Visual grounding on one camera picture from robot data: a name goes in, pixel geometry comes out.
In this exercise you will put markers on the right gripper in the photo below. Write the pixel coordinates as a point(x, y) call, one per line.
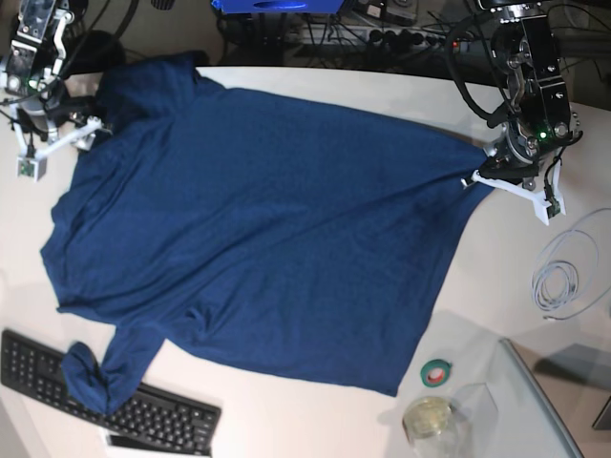
point(45, 114)

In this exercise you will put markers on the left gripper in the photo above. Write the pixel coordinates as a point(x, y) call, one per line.
point(515, 158)

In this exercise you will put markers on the dark blue t-shirt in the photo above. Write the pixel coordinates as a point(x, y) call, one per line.
point(271, 234)

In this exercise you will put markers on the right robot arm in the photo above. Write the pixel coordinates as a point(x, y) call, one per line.
point(33, 72)

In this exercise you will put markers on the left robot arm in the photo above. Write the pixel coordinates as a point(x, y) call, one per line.
point(535, 112)

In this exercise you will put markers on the black power strip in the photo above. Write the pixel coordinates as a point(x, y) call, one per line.
point(405, 40)

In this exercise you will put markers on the blue box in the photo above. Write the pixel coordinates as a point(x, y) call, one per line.
point(277, 6)

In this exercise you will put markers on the green electrical tape roll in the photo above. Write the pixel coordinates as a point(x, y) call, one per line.
point(435, 372)

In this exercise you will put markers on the clear glass jar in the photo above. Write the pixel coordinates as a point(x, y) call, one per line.
point(430, 428)

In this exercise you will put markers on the black computer keyboard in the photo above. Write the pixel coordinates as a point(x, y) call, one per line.
point(157, 419)

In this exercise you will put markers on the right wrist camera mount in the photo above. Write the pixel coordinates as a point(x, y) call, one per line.
point(33, 154)

